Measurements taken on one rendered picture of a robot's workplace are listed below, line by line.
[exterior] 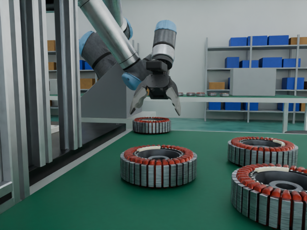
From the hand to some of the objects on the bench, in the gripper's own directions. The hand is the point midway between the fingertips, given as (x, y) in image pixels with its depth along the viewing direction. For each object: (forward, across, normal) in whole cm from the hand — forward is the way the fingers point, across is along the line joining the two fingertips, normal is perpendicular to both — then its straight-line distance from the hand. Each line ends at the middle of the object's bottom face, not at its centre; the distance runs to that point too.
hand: (153, 114), depth 78 cm
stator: (+18, -26, +21) cm, 38 cm away
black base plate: (+17, +39, +20) cm, 47 cm away
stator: (+5, 0, -1) cm, 5 cm away
